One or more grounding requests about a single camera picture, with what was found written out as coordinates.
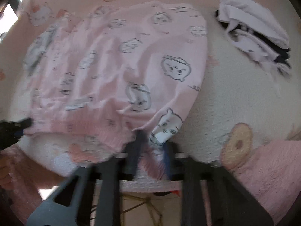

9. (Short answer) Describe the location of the black red slipper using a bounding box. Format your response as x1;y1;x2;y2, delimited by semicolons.
153;190;182;197

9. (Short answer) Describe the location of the folded white black clothes stack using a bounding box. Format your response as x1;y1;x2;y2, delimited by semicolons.
215;0;292;78

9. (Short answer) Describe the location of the pink Hello Kitty sofa cover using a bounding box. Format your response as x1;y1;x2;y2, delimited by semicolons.
0;0;301;193

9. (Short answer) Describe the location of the pink fluffy right leg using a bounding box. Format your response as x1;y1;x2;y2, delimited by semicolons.
220;140;300;224

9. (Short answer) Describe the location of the pink cartoon print pajama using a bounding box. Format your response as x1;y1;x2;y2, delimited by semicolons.
26;2;208;180

